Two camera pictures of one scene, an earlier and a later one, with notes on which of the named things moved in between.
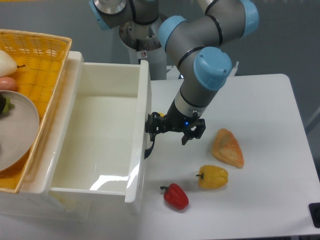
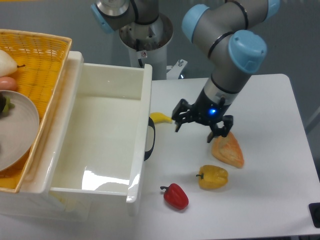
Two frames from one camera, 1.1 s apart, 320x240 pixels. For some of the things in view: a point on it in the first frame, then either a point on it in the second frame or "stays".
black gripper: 177,120 → 205,111
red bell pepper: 175,196 stays
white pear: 8,66 stays
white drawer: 103,129 stays
